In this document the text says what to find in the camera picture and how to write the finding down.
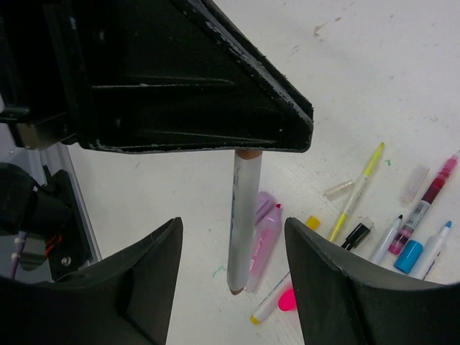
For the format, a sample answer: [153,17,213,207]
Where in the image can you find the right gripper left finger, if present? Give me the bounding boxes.
[46,216,184,345]

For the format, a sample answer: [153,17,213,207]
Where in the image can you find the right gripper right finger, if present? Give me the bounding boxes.
[285,218,459,344]

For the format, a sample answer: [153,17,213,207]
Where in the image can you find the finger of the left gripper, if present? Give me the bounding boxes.
[43,1,313,154]

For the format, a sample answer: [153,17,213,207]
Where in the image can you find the pink highlighter cap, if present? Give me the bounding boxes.
[277,288,297,312]

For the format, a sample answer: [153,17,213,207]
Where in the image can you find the black cap white pen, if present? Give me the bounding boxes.
[369,214,403,265]

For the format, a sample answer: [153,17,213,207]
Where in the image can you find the white yellow marker pen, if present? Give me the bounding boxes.
[249,272,293,325]

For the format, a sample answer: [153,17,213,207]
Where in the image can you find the blue pen cap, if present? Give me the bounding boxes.
[393,240,424,275]

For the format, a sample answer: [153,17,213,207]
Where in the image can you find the thin yellow pen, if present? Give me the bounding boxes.
[328,142,385,242]

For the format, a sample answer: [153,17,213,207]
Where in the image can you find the lilac highlighter body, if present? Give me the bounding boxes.
[245,203,282,293]

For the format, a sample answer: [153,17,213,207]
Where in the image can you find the clear yellow pen cap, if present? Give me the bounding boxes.
[323,180,354,201]

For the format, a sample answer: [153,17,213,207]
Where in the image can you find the white blue marker pen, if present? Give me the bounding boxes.
[422,221,452,280]

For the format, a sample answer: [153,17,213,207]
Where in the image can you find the lilac highlighter cap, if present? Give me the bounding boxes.
[255,191,277,225]

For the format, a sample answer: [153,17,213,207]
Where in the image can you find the white brown marker pen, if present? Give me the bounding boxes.
[227,150,262,295]

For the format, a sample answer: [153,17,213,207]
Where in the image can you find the clear pink pen cap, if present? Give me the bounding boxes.
[399,165,430,207]

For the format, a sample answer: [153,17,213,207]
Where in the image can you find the thin pink pencil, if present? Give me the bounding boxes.
[388,152,459,255]

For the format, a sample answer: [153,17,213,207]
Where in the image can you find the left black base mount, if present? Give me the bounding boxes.
[45,170,89,281]

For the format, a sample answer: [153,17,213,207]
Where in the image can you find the aluminium rail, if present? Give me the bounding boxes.
[40,144,102,268]

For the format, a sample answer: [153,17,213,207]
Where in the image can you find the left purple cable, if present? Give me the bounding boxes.
[9,233,28,281]

